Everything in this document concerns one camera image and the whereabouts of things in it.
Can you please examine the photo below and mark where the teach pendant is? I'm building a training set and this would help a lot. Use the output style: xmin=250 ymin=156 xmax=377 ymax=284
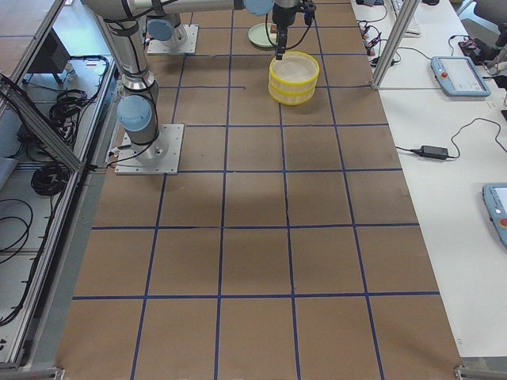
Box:
xmin=430 ymin=56 xmax=490 ymax=97
xmin=482 ymin=183 xmax=507 ymax=246

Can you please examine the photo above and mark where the light green plate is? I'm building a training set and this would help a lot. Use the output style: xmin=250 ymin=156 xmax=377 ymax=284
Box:
xmin=248 ymin=23 xmax=276 ymax=48

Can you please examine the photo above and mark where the aluminium frame post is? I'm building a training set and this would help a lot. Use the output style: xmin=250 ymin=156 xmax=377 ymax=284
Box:
xmin=371 ymin=0 xmax=419 ymax=90

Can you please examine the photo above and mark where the black cable bundle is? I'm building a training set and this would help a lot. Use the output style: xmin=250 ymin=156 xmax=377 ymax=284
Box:
xmin=30 ymin=161 xmax=67 ymax=197

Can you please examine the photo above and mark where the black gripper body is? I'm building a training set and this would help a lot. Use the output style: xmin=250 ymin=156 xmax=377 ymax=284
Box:
xmin=272 ymin=0 xmax=316 ymax=27

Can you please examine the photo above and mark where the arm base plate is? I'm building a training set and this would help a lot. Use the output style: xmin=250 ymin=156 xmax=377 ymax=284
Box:
xmin=114 ymin=124 xmax=185 ymax=175
xmin=147 ymin=20 xmax=199 ymax=55

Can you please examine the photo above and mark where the teach pendant near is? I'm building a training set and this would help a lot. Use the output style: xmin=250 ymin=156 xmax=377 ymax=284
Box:
xmin=482 ymin=183 xmax=507 ymax=246

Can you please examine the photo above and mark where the black power adapter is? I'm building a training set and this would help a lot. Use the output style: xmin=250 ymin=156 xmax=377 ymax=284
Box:
xmin=410 ymin=145 xmax=450 ymax=160

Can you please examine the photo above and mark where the teach pendant far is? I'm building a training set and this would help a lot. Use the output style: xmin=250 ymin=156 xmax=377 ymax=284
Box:
xmin=430 ymin=56 xmax=490 ymax=97

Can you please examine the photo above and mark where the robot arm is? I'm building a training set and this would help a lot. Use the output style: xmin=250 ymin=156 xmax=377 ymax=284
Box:
xmin=147 ymin=13 xmax=188 ymax=48
xmin=85 ymin=1 xmax=316 ymax=174

